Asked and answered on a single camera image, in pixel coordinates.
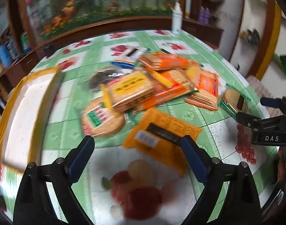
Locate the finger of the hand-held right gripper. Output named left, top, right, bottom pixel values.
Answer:
left=260, top=96, right=286, bottom=117
left=236, top=112, right=286, bottom=128

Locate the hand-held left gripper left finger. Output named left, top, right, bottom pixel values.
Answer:
left=14, top=135, right=96, bottom=225

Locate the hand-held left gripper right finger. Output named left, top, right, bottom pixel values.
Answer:
left=180, top=134, right=261, bottom=225

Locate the green round cracker packet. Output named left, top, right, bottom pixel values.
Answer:
left=219, top=87, right=251, bottom=120

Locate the orange packet barcode label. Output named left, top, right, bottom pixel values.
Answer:
left=123, top=108, right=202, bottom=177

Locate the yellow cardboard box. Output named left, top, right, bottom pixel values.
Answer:
left=0, top=66, right=65, bottom=174

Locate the pile of snack packets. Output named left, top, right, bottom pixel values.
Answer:
left=81, top=47, right=220, bottom=137

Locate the blue-edged cracker packet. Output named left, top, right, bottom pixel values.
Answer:
left=110, top=47, right=153, bottom=70

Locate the dark tangled bundle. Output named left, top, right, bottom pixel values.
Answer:
left=242, top=28, right=261, bottom=45

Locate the small black box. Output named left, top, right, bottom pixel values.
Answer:
left=44, top=44, right=55, bottom=58

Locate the white spray bottle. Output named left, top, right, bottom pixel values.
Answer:
left=171, top=2, right=182, bottom=35

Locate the green plastic bottle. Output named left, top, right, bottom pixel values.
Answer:
left=21, top=33, right=31, bottom=53

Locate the blue thermos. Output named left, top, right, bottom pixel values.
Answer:
left=0, top=44, right=12, bottom=67

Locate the grey-blue water bottle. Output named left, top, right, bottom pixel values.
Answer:
left=7, top=36, right=20, bottom=59

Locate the brown wooden cabinet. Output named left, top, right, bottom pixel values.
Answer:
left=0, top=0, right=225, bottom=99

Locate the floral glass panel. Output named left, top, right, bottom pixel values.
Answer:
left=23, top=0, right=188, bottom=41

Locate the white wall shelf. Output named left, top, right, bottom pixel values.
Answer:
left=230, top=0, right=286, bottom=82

